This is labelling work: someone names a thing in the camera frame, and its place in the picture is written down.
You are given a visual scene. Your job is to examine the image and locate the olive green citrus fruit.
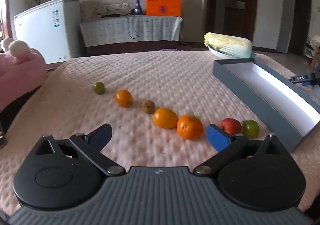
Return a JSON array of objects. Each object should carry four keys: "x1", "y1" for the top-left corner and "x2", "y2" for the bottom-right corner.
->
[{"x1": 93, "y1": 82, "x2": 105, "y2": 95}]

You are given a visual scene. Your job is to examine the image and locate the napa cabbage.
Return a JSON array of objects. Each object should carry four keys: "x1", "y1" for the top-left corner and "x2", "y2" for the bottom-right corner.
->
[{"x1": 203, "y1": 32, "x2": 253, "y2": 58}]

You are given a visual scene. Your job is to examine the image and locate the small red apple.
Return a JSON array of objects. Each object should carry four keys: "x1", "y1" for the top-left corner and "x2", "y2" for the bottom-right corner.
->
[{"x1": 220, "y1": 118, "x2": 242, "y2": 136}]

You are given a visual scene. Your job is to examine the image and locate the dark wooden door frame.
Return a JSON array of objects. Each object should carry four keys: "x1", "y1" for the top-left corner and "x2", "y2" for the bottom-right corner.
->
[{"x1": 207, "y1": 0, "x2": 258, "y2": 48}]

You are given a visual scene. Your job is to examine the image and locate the white wall socket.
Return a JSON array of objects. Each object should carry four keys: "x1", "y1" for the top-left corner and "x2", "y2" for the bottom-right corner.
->
[{"x1": 105, "y1": 3, "x2": 129, "y2": 11}]

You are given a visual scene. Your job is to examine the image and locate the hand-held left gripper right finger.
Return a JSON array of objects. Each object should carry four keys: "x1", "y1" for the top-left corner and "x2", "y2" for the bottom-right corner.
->
[{"x1": 193, "y1": 124, "x2": 287, "y2": 175}]

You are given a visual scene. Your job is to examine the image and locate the grey cardboard box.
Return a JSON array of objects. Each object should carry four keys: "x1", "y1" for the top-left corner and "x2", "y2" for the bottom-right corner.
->
[{"x1": 212, "y1": 58, "x2": 320, "y2": 153}]

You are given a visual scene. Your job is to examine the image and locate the pink plush toy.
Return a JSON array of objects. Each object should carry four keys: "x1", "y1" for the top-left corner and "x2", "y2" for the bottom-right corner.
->
[{"x1": 0, "y1": 38, "x2": 48, "y2": 111}]

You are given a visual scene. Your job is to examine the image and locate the white chest freezer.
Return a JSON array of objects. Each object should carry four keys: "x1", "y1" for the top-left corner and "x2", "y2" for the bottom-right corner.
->
[{"x1": 14, "y1": 0, "x2": 83, "y2": 64}]

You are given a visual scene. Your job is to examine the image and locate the orange gift box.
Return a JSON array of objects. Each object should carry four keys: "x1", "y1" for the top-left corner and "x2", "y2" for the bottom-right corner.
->
[{"x1": 145, "y1": 0, "x2": 182, "y2": 16}]

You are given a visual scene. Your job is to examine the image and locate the green fruit with stem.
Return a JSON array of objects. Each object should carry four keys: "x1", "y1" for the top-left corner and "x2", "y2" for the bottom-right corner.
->
[{"x1": 241, "y1": 120, "x2": 260, "y2": 139}]

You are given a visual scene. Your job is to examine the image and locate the wooden window frame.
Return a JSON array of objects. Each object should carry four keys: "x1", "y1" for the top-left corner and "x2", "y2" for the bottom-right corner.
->
[{"x1": 0, "y1": 0, "x2": 13, "y2": 41}]

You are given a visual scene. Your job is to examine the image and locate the smooth orange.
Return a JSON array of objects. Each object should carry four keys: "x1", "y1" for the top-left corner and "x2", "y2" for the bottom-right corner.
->
[
  {"x1": 115, "y1": 90, "x2": 133, "y2": 108},
  {"x1": 153, "y1": 108, "x2": 179, "y2": 129}
]

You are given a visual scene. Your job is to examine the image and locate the light blue plate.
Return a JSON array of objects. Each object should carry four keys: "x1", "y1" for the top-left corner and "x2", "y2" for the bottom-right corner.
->
[{"x1": 207, "y1": 45, "x2": 257, "y2": 60}]

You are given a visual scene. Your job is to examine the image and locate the brown kiwi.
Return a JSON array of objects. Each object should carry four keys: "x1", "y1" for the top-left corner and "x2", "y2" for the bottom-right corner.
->
[{"x1": 142, "y1": 100, "x2": 156, "y2": 114}]

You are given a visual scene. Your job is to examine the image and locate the tangerine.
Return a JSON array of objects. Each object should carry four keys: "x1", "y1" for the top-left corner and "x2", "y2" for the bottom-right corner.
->
[{"x1": 176, "y1": 113, "x2": 204, "y2": 140}]

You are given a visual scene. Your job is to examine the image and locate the grey refrigerator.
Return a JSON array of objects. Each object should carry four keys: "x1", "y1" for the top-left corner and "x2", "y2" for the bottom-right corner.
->
[{"x1": 276, "y1": 0, "x2": 296, "y2": 54}]

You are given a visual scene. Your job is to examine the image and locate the wooden television cabinet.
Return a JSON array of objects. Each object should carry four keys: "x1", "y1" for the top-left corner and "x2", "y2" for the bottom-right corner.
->
[{"x1": 85, "y1": 40, "x2": 200, "y2": 57}]

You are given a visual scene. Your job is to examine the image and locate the black cable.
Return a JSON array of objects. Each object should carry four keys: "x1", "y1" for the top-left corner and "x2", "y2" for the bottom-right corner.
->
[{"x1": 127, "y1": 15, "x2": 140, "y2": 40}]

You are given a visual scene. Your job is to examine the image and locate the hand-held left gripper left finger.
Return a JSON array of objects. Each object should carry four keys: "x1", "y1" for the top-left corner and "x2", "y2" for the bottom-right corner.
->
[{"x1": 35, "y1": 123, "x2": 126, "y2": 178}]

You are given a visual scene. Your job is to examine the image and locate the pale checkered tablecloth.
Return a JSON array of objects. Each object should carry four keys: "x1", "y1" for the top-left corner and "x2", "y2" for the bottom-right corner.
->
[{"x1": 79, "y1": 15, "x2": 183, "y2": 48}]

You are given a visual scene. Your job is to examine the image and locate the blue glass bottle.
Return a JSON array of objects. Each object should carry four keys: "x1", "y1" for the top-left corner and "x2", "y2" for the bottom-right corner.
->
[{"x1": 131, "y1": 0, "x2": 143, "y2": 16}]

